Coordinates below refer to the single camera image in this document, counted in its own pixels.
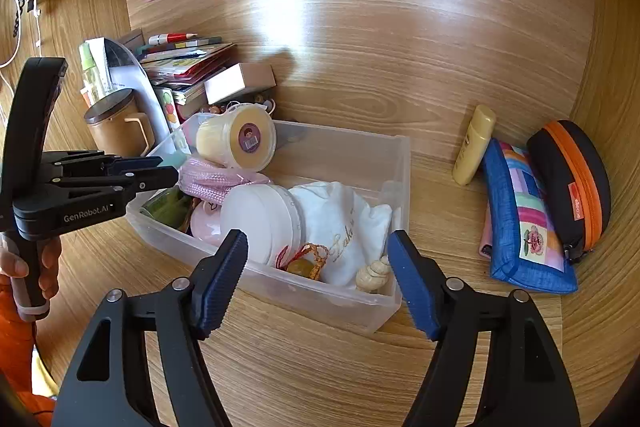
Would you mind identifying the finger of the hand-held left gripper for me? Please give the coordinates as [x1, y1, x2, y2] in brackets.
[52, 167, 180, 202]
[42, 150, 163, 175]

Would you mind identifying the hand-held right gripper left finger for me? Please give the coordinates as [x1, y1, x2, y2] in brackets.
[50, 229, 249, 427]

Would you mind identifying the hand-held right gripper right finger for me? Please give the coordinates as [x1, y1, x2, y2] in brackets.
[387, 229, 583, 427]

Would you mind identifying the dark green jar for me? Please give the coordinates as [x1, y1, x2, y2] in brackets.
[140, 189, 193, 230]

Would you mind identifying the beige seashell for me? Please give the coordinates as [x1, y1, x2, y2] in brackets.
[356, 255, 392, 294]

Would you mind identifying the pink rope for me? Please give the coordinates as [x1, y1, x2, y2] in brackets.
[177, 157, 273, 200]

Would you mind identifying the pink round container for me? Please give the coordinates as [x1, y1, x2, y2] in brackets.
[190, 199, 226, 242]

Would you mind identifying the white translucent round jar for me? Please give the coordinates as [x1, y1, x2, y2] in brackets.
[219, 183, 303, 268]

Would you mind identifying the gourd charm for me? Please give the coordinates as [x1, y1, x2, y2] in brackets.
[275, 243, 331, 280]

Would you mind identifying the clear plastic storage box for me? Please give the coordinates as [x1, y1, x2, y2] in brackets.
[125, 113, 412, 334]

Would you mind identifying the white velvet drawstring pouch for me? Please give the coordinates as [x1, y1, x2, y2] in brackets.
[287, 180, 393, 285]

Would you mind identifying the yellow candle plastic jar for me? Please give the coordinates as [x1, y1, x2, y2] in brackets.
[195, 103, 277, 171]

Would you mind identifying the person's left forearm orange sleeve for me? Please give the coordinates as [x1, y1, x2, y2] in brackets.
[0, 279, 58, 427]

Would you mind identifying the wooden desktop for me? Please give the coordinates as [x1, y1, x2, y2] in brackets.
[30, 107, 616, 427]

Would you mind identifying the person's left hand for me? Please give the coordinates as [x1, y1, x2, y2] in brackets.
[0, 234, 63, 308]

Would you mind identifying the brown mug with lid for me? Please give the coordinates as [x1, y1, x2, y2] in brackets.
[83, 88, 156, 158]

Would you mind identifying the fruit print box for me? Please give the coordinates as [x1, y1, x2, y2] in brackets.
[152, 86, 183, 132]

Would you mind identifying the white paper bag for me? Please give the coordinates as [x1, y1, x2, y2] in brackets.
[102, 38, 171, 135]

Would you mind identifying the pink flat case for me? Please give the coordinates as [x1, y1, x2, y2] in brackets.
[479, 207, 496, 260]

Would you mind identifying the printed white leaflet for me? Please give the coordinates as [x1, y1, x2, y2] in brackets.
[90, 38, 113, 92]

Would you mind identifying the green white small bottle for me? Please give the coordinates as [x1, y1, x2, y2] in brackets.
[79, 41, 101, 100]

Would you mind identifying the blue patchwork zip pouch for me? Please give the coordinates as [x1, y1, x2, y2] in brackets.
[482, 138, 579, 295]

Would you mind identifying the stack of booklets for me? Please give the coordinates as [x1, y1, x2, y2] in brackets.
[137, 37, 238, 120]

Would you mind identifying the white brown small box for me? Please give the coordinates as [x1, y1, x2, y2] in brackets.
[204, 63, 277, 105]

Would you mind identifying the red white pencil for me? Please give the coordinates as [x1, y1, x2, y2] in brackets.
[147, 32, 201, 45]

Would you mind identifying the yellow small bottle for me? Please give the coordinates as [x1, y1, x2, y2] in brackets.
[452, 104, 497, 186]

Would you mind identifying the black orange zip case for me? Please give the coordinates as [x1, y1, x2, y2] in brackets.
[526, 120, 612, 264]

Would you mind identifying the white earphone cable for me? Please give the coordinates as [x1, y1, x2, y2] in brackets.
[0, 0, 46, 72]

